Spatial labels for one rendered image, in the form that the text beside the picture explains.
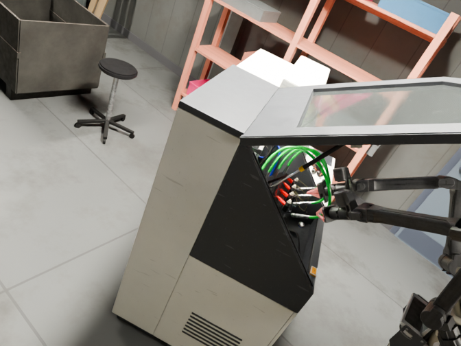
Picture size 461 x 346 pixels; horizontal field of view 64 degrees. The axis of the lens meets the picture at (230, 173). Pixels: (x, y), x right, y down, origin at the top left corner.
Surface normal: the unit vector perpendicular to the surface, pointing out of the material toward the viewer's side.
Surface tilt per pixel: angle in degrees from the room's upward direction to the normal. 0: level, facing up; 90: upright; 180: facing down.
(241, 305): 90
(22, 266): 0
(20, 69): 90
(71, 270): 0
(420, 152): 90
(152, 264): 90
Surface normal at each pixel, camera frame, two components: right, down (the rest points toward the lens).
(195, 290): -0.30, 0.44
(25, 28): 0.71, 0.59
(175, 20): -0.59, 0.25
